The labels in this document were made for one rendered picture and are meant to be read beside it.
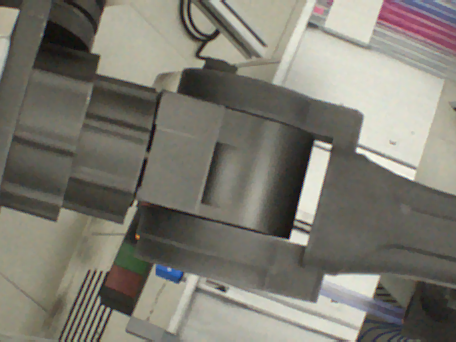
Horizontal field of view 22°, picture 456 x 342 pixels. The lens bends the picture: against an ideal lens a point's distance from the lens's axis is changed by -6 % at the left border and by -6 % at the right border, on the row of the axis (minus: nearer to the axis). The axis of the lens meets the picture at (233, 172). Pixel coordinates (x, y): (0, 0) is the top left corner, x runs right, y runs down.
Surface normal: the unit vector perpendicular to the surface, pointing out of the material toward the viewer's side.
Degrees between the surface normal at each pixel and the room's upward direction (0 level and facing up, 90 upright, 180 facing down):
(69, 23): 4
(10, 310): 0
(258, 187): 25
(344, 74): 47
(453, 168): 0
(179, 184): 39
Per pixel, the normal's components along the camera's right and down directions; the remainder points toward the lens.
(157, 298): -0.57, -0.56
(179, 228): -0.39, -0.15
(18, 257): 0.74, -0.04
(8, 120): 0.21, -0.24
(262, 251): 0.60, 0.11
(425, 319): 0.09, -0.43
